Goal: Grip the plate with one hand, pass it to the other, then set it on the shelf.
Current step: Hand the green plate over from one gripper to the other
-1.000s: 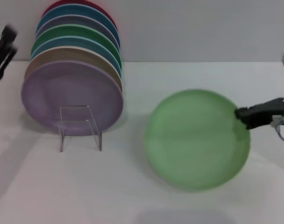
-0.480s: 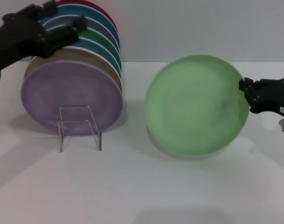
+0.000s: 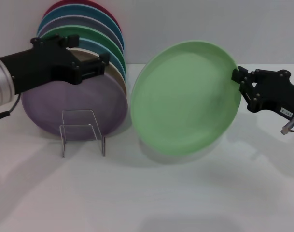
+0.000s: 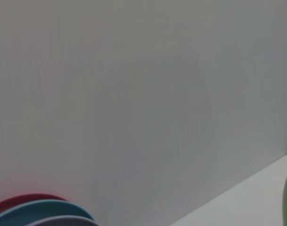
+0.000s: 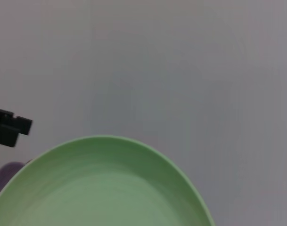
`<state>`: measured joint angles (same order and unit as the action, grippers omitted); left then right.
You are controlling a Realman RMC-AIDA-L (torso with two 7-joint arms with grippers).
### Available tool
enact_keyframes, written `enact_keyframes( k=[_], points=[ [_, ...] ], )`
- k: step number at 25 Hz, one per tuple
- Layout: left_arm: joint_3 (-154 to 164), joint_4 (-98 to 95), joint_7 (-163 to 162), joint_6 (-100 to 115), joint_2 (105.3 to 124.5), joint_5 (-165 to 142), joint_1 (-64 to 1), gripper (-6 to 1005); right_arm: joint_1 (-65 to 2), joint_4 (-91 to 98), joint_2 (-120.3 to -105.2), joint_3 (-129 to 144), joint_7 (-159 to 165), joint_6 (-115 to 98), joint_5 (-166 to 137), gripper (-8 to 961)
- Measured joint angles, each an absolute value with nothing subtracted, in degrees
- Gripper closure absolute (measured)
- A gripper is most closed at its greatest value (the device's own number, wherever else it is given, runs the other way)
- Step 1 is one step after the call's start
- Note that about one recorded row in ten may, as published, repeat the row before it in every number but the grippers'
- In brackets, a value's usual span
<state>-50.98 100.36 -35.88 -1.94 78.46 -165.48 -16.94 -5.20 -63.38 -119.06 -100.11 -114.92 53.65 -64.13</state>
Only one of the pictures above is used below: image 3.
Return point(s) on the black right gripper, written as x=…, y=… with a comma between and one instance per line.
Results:
x=274, y=89

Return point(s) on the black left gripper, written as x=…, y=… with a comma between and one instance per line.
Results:
x=45, y=64

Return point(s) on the light green plate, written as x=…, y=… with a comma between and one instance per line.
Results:
x=185, y=96

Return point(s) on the light blue plate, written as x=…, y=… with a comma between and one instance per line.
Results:
x=93, y=44

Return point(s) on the beige plate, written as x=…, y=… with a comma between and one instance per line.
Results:
x=82, y=54

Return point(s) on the dark green plate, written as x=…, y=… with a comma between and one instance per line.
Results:
x=88, y=31

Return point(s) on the grey lavender plate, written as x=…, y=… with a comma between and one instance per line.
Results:
x=72, y=20

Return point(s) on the purple plate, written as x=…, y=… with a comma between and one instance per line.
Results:
x=88, y=101

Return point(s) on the clear acrylic plate rack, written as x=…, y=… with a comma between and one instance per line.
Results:
x=62, y=145

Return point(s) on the metal plug connector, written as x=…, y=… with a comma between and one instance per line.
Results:
x=290, y=124

